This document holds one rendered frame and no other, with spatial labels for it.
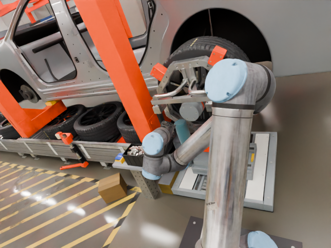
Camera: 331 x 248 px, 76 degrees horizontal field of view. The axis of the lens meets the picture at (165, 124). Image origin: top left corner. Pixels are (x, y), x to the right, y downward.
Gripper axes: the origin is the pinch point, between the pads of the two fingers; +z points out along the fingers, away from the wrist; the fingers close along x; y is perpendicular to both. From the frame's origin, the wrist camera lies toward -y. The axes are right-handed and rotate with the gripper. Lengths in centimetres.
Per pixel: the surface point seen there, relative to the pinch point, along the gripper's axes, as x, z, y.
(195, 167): -21, 60, -42
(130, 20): 270, 459, 123
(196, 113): -11.2, 8.1, 13.3
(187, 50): 7, 16, 48
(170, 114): 8.9, 31.4, 2.3
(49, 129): 173, 103, -84
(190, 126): -8.1, 34.6, -1.9
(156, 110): 12.2, 3.7, 8.1
